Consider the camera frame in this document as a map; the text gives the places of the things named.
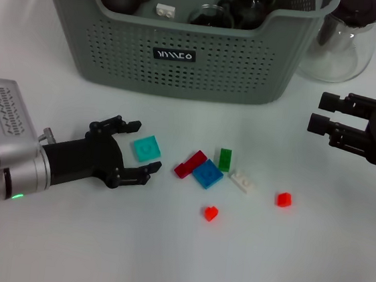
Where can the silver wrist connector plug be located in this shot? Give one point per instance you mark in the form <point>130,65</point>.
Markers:
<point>48,135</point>

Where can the white brick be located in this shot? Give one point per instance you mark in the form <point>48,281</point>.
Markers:
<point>165,11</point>
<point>242,182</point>

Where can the teal square plate brick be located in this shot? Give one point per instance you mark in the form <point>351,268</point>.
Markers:
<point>146,148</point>

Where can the small orange-red brick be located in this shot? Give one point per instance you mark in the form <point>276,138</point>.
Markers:
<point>283,200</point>
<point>211,214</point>

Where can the glass teacup black holder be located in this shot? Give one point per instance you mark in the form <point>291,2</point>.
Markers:
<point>252,8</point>
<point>209,15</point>

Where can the dark red long brick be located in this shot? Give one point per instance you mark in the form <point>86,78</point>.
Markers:
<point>190,165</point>

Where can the grey-green perforated storage bin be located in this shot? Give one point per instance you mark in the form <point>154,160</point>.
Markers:
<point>215,73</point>

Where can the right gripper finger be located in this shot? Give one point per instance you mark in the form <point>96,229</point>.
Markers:
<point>318,123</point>
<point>330,102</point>

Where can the green rectangular brick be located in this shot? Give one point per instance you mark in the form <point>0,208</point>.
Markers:
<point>225,160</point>

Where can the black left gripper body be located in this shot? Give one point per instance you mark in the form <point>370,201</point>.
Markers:
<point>81,160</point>

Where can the glass carafe black lid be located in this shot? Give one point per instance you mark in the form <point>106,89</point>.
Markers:
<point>345,53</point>

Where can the blue square plate brick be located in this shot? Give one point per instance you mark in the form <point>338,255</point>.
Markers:
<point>208,174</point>

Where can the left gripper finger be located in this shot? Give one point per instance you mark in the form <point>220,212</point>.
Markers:
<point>141,173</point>
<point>130,125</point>

